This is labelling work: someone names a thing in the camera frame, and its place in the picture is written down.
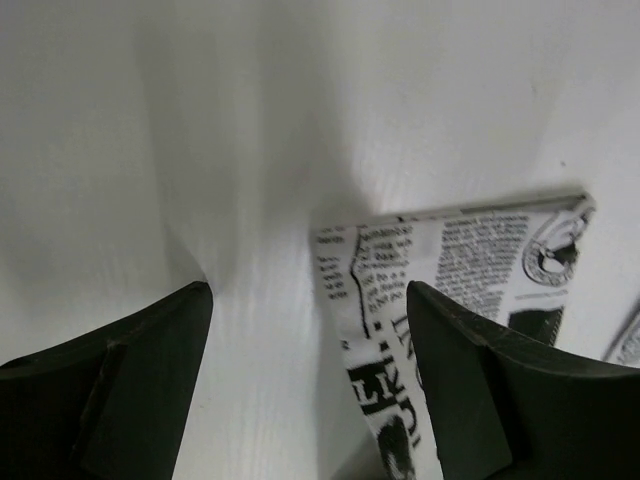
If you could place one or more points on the newspaper print trousers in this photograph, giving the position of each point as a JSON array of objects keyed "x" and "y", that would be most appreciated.
[{"x": 512, "y": 264}]

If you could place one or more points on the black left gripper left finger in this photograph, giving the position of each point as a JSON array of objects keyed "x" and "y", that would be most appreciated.
[{"x": 112, "y": 403}]

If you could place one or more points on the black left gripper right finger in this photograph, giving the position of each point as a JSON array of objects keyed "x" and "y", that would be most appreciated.
[{"x": 504, "y": 406}]

